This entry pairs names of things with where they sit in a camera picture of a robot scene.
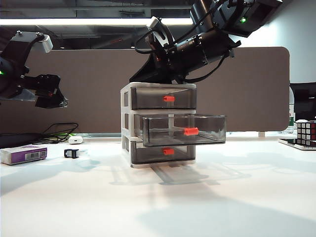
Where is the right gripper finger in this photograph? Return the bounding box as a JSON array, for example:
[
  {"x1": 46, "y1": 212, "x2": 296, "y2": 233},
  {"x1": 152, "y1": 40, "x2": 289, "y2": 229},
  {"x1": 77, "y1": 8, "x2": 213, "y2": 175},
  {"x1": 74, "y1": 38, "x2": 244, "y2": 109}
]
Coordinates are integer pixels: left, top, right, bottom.
[{"x1": 129, "y1": 55, "x2": 173, "y2": 84}]

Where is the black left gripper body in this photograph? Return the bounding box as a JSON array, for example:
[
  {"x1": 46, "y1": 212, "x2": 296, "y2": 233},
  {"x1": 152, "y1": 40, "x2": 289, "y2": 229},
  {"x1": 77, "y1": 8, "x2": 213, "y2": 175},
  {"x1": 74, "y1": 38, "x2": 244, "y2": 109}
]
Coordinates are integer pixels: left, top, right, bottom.
[{"x1": 21, "y1": 74, "x2": 62, "y2": 99}]

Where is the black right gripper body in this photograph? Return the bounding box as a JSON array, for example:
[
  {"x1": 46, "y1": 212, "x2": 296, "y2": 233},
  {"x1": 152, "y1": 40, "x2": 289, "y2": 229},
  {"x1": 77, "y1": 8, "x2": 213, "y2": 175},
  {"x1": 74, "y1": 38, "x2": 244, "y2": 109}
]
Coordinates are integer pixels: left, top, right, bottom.
[{"x1": 153, "y1": 44, "x2": 189, "y2": 84}]

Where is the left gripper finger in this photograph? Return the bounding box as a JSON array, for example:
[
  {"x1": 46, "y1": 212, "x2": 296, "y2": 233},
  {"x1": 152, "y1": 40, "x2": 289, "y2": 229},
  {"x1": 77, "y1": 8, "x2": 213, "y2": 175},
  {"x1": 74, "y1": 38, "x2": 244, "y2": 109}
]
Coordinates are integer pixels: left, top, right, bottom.
[{"x1": 35, "y1": 87, "x2": 69, "y2": 109}]

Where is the white plastic drawer cabinet frame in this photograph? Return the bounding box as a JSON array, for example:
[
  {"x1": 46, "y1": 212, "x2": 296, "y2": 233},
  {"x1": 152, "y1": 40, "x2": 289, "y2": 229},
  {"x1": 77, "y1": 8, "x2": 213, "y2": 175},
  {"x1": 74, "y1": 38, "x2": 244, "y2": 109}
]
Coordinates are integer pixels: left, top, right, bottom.
[{"x1": 120, "y1": 82, "x2": 198, "y2": 169}]

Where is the white earphone charging case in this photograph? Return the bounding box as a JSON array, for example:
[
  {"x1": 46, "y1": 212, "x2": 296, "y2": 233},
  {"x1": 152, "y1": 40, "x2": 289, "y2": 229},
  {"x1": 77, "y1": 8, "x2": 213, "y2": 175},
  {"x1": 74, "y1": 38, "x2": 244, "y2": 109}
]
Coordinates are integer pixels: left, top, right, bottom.
[{"x1": 68, "y1": 135, "x2": 84, "y2": 145}]

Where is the clear plastic container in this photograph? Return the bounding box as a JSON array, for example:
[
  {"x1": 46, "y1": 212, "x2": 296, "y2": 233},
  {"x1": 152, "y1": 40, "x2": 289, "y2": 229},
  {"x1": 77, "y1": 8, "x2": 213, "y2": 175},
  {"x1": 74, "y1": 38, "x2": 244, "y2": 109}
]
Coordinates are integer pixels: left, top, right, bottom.
[{"x1": 142, "y1": 114, "x2": 227, "y2": 147}]

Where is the black smartphone white case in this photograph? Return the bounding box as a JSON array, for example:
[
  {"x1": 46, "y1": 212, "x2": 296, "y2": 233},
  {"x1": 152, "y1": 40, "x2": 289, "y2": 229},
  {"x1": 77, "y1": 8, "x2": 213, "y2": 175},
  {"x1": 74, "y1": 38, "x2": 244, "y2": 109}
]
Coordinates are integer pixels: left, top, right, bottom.
[{"x1": 278, "y1": 138, "x2": 316, "y2": 151}]

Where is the black laptop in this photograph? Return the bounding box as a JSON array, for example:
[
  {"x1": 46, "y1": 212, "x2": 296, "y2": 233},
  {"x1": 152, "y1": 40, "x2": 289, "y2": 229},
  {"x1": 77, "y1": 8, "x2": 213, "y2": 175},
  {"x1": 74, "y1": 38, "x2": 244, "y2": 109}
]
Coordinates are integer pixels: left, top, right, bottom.
[{"x1": 0, "y1": 133, "x2": 47, "y2": 150}]

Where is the small black plastic clip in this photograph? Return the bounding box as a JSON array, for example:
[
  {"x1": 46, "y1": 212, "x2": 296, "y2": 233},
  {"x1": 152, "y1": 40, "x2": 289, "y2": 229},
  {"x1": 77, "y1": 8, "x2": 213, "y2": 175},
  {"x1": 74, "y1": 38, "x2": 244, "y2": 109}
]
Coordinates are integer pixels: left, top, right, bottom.
[{"x1": 64, "y1": 149, "x2": 79, "y2": 159}]

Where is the purple and white box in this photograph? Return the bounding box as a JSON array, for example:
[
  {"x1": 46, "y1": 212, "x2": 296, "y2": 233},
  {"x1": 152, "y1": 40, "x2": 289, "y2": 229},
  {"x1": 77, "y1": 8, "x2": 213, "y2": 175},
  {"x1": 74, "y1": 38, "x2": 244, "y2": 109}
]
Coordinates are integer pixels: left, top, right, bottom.
[{"x1": 0, "y1": 145, "x2": 48, "y2": 165}]

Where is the long ceiling light strip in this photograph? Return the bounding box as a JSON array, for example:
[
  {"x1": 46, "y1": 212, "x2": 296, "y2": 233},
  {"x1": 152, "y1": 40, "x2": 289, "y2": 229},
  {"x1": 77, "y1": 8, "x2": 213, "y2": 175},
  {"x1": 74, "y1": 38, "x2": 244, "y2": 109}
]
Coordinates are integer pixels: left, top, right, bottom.
[{"x1": 0, "y1": 17, "x2": 195, "y2": 26}]

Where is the brown fabric desk partition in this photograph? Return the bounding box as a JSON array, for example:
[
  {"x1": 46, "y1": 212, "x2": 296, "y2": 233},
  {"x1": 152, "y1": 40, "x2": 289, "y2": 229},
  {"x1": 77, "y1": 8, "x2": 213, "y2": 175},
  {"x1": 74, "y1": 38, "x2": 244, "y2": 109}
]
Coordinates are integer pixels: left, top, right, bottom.
[{"x1": 0, "y1": 46, "x2": 290, "y2": 135}]

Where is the Rubik's cube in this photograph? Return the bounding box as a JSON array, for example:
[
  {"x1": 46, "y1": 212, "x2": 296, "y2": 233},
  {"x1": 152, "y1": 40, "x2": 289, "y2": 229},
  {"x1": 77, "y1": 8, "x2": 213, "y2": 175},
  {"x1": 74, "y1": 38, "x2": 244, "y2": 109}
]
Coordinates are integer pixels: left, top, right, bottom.
[{"x1": 295, "y1": 119, "x2": 316, "y2": 148}]

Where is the black right camera cable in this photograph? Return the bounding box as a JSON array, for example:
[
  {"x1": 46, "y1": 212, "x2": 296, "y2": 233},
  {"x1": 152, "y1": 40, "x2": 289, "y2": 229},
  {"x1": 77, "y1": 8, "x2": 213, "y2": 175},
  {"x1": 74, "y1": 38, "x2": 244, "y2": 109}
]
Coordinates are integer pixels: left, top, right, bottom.
[{"x1": 134, "y1": 29, "x2": 173, "y2": 54}]

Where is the smoky drawer with red handle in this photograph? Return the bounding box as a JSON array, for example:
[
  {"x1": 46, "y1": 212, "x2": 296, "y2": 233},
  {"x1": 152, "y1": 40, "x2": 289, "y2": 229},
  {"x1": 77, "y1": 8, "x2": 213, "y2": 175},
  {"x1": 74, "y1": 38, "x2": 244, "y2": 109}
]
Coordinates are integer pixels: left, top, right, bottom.
[
  {"x1": 130, "y1": 142, "x2": 196, "y2": 165},
  {"x1": 130, "y1": 86, "x2": 198, "y2": 110}
]

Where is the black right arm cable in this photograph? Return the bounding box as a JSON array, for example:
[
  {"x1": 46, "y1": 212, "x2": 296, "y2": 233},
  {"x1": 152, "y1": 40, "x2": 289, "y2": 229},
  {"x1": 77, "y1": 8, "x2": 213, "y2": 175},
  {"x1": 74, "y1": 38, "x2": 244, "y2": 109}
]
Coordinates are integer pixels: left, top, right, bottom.
[{"x1": 184, "y1": 53, "x2": 234, "y2": 83}]

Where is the black cable bundle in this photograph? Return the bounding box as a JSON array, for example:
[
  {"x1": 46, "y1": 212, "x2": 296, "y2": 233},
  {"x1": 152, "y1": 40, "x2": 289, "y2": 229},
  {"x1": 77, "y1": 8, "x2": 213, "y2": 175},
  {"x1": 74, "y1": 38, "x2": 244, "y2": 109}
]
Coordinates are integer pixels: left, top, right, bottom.
[{"x1": 32, "y1": 123, "x2": 79, "y2": 146}]

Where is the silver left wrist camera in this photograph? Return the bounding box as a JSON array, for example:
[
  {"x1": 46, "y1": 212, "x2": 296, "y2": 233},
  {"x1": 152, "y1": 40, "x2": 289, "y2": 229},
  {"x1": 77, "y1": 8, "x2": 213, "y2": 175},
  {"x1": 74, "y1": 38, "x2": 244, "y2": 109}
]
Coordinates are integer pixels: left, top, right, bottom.
[{"x1": 9, "y1": 30, "x2": 54, "y2": 54}]

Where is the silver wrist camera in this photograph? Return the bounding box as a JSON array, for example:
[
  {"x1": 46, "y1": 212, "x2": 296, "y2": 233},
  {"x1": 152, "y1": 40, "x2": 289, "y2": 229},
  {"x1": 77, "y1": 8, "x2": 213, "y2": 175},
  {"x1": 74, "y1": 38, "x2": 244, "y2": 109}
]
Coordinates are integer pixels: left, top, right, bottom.
[
  {"x1": 145, "y1": 16, "x2": 175, "y2": 54},
  {"x1": 9, "y1": 30, "x2": 54, "y2": 54}
]

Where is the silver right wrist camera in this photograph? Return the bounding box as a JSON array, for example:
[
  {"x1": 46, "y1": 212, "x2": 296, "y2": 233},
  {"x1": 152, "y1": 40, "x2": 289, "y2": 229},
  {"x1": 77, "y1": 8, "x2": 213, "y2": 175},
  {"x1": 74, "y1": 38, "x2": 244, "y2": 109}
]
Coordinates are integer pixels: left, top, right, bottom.
[{"x1": 145, "y1": 16, "x2": 175, "y2": 54}]

